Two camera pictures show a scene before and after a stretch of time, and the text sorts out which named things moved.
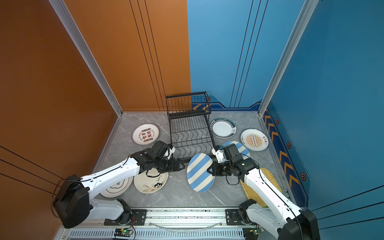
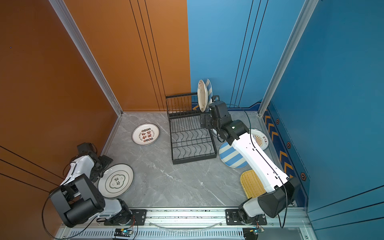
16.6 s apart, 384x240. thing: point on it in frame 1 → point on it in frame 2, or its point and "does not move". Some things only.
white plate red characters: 145,134 does not move
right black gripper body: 222,168 → 209,123
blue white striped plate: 199,179 → 209,90
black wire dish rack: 191,129 does not move
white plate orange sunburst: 254,139 does not move
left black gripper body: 169,165 → 104,163
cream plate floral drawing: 147,184 → 202,95
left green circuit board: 123,232 does not move
